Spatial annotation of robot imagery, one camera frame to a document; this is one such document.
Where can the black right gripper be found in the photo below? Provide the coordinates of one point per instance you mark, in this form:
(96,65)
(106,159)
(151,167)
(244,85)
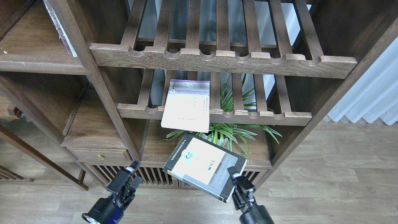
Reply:
(244,200)

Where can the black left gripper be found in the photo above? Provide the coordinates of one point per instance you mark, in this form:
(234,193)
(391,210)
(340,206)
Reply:
(110,210)

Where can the green black cover book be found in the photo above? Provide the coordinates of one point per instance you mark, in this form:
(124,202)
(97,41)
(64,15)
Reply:
(204,165)

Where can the pale purple white book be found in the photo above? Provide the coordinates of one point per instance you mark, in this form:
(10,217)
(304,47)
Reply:
(187,106)

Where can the white plant pot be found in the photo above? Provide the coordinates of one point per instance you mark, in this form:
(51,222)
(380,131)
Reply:
(220,142)

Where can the green spider plant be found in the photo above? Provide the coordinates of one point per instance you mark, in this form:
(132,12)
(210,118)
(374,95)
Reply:
(231,130)

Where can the dark wooden bookshelf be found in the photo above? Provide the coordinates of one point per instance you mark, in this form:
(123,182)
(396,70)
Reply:
(99,102)

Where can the white curtain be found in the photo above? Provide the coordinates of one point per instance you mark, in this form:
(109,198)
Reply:
(375,95)

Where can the white book spine upright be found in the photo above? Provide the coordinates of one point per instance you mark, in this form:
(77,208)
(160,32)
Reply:
(63,37)

